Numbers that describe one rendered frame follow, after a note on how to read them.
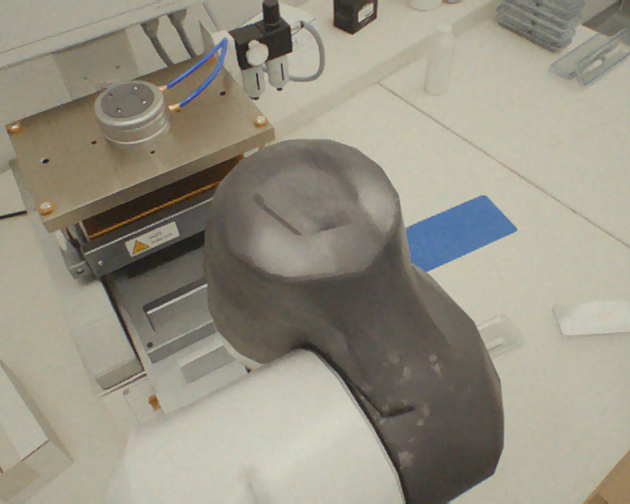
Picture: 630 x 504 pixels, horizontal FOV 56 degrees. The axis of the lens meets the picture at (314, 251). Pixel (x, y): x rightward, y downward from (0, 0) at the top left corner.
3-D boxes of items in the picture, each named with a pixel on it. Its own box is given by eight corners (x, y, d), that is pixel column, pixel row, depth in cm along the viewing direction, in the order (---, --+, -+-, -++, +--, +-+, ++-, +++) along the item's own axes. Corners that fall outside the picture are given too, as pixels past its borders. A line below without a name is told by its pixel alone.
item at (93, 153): (24, 150, 81) (-23, 69, 70) (229, 74, 89) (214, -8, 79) (74, 273, 68) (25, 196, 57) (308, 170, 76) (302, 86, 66)
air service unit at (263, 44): (218, 104, 92) (200, 16, 81) (299, 72, 96) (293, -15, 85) (232, 122, 89) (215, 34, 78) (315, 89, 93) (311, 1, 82)
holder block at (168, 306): (106, 262, 75) (99, 250, 73) (248, 199, 80) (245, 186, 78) (152, 364, 66) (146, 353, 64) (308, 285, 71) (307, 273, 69)
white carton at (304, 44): (208, 80, 125) (202, 49, 120) (279, 30, 136) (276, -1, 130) (250, 101, 120) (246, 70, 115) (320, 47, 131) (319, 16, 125)
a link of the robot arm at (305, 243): (333, 555, 31) (486, 453, 33) (404, 614, 18) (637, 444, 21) (180, 260, 35) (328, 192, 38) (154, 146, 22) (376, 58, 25)
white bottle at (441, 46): (438, 98, 125) (447, 37, 114) (419, 89, 128) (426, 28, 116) (452, 87, 127) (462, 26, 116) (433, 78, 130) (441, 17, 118)
